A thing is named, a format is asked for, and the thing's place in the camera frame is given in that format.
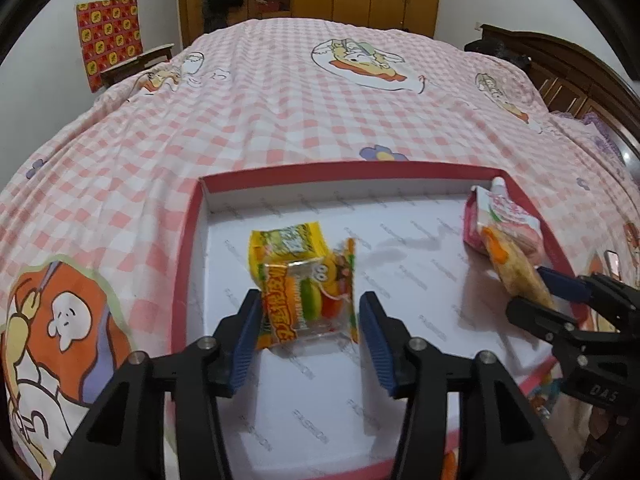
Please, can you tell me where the clear rice cracker packet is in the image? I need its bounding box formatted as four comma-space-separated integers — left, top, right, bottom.
480, 225, 556, 311

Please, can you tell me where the red yellow wall poster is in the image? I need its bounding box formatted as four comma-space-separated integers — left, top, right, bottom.
76, 0, 142, 93

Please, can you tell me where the dark wooden headboard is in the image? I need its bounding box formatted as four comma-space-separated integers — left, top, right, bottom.
475, 24, 640, 161

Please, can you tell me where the pink white snack packet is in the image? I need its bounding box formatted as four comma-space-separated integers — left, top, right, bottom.
462, 177, 546, 266

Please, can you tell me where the red shallow cardboard box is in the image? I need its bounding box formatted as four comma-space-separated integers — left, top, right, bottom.
167, 160, 583, 480

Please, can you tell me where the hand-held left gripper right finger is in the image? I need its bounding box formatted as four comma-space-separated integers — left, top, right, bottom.
357, 291, 571, 480

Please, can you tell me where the small wooden stool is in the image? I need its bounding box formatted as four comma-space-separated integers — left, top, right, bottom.
100, 43, 175, 88

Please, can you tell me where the purple pillow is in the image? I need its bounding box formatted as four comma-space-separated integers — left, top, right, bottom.
550, 110, 631, 166

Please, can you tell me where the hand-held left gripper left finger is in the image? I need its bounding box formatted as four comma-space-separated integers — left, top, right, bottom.
50, 290, 263, 480

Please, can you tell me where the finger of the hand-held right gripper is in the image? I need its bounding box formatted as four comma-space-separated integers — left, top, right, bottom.
537, 266, 640, 322
505, 297, 583, 347

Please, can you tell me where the pink checked cartoon bedsheet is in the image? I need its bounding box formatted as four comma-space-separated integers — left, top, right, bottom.
0, 17, 640, 480

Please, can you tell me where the dark cloth bundle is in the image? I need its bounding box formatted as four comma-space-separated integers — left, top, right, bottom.
465, 37, 531, 68

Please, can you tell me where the yellow burger gummy packet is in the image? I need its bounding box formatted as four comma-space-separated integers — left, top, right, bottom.
249, 222, 361, 351

